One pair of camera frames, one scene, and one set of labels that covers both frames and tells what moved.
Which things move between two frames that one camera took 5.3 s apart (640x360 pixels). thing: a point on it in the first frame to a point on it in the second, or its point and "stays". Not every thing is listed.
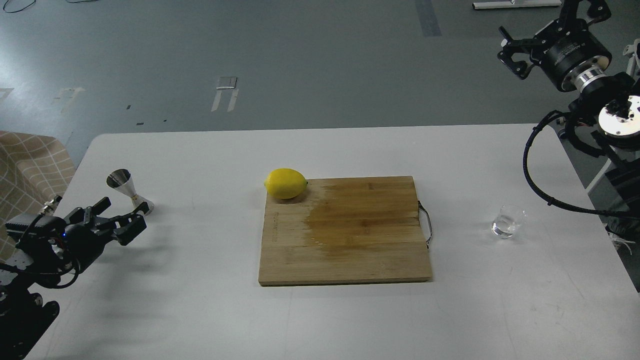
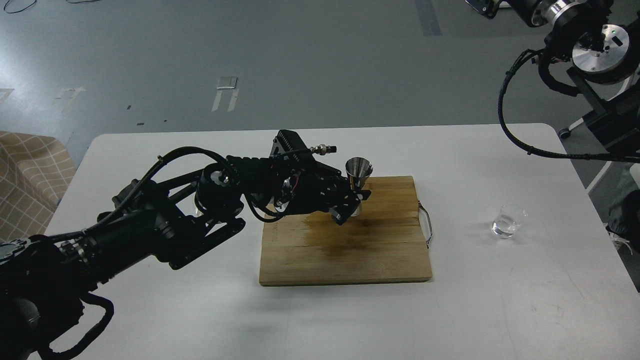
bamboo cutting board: x=345 y=230 stays
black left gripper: x=82 y=243 to x=315 y=188
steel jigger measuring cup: x=120 y=179 to x=358 y=169
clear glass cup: x=510 y=217 stays
